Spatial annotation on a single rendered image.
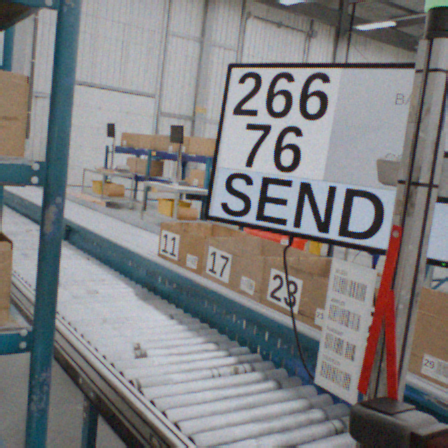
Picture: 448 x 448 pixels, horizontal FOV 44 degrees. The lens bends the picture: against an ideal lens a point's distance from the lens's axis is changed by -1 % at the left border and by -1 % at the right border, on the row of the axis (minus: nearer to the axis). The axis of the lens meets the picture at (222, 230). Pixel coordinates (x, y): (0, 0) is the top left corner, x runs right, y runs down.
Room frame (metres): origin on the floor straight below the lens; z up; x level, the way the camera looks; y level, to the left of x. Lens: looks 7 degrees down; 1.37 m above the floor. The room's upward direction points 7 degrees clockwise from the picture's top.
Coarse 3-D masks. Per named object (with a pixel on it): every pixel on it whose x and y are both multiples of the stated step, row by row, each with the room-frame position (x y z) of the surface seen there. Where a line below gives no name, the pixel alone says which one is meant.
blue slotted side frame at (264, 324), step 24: (24, 216) 4.39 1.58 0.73; (72, 240) 3.42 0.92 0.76; (96, 240) 3.09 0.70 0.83; (120, 264) 2.80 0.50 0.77; (144, 264) 2.51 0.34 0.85; (168, 288) 2.37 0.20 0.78; (192, 288) 2.15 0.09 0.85; (192, 312) 2.19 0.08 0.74; (216, 312) 2.05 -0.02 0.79; (240, 312) 1.93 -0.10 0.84; (240, 336) 1.92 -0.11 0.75; (264, 336) 1.81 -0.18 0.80; (288, 336) 1.67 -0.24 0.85; (264, 360) 1.80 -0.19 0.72; (288, 360) 1.70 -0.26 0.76; (312, 360) 1.62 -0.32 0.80; (312, 384) 1.60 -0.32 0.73; (408, 384) 1.30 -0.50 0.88; (432, 408) 1.24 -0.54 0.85
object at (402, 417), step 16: (368, 400) 0.69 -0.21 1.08; (384, 400) 0.69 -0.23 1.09; (352, 416) 0.68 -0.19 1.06; (368, 416) 0.66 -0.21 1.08; (384, 416) 0.64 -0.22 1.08; (400, 416) 0.64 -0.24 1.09; (416, 416) 0.64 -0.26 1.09; (352, 432) 0.67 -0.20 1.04; (368, 432) 0.65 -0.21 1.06; (384, 432) 0.63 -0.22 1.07; (400, 432) 0.62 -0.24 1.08; (416, 432) 0.60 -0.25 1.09; (432, 432) 0.61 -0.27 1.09
